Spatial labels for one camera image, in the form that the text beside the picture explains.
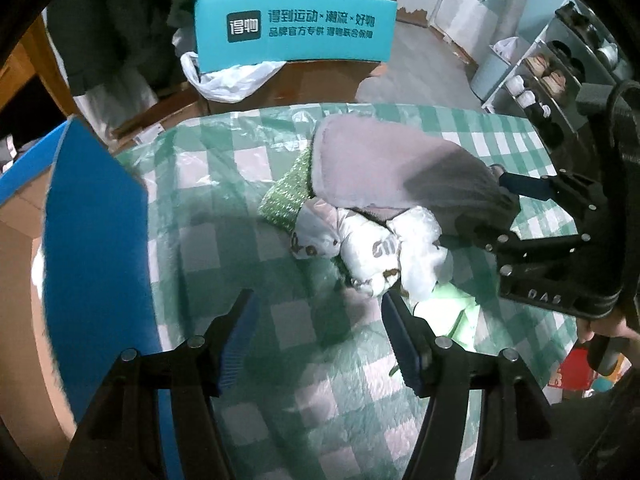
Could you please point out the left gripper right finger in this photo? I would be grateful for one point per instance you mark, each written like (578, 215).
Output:
(516, 439)

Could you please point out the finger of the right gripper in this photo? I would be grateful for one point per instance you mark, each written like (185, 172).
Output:
(536, 188)
(502, 243)

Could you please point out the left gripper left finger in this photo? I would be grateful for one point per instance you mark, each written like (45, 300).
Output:
(119, 436)

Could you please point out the light green cloth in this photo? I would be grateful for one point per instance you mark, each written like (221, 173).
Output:
(448, 310)

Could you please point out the white patterned sock bundle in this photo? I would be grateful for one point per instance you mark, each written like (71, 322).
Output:
(404, 250)

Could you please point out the grey fleece pouch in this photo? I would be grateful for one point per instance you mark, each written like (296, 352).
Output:
(385, 168)

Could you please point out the right human hand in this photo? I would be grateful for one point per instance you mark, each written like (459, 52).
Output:
(614, 326)

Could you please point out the light blue waste bin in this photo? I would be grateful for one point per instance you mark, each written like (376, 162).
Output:
(488, 75)

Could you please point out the grey shoe rack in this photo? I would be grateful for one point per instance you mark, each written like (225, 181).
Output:
(542, 84)

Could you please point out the open cardboard shoe box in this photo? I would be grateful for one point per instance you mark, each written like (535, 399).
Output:
(76, 286)

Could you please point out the green checkered tablecloth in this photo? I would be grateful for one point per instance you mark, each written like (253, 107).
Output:
(318, 396)

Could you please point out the green sparkly knit cloth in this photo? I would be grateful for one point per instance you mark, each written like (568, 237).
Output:
(281, 204)

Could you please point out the white plastic bag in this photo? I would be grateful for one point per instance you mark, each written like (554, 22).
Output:
(229, 86)

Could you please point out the teal printed shoe box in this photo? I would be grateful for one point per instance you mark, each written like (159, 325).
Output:
(248, 32)

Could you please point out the wooden louvered cabinet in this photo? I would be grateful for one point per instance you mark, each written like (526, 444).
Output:
(33, 57)

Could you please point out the dark hanging jacket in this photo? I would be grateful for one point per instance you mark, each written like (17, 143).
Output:
(96, 39)

